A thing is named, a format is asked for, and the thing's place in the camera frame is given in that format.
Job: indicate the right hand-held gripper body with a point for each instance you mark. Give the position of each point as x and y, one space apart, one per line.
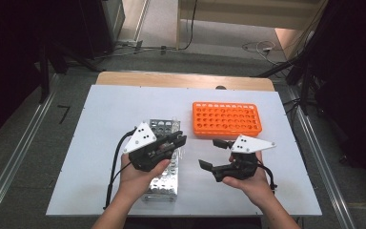
251 144

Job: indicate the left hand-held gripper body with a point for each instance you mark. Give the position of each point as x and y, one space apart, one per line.
141 140

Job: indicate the orange plastic test tube rack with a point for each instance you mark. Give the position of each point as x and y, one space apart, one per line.
227 132

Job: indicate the shiny metal test tube rack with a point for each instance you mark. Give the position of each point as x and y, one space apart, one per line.
163 187

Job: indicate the person's left hand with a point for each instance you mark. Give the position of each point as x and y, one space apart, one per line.
133 184

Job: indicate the person's right hand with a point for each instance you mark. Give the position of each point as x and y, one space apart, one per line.
257 191

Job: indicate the black metal stand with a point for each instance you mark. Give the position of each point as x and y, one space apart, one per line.
305 82
44 73

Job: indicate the grey floor power strip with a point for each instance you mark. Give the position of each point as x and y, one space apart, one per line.
130 44

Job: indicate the dark curtain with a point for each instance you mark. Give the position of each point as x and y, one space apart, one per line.
9 63
352 79

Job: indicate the dark cabinet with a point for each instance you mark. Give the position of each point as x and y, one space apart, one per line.
101 25

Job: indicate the long metal floor rail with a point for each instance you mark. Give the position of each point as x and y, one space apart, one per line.
324 165
16 152

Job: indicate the narrow metal floor rail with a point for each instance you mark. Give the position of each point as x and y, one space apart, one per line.
141 19

